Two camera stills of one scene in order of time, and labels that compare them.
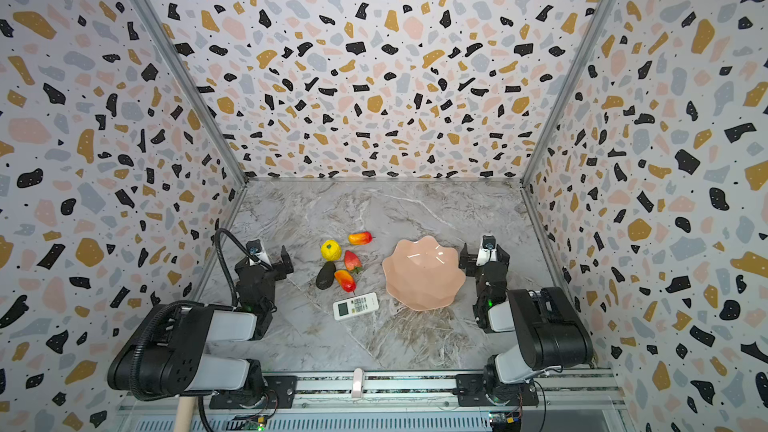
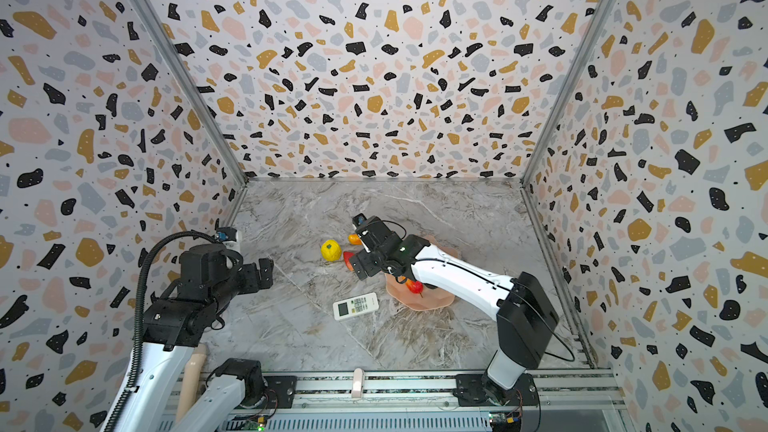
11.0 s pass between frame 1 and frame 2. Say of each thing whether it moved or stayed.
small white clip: stayed
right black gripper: moved
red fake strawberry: stayed
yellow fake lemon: stayed
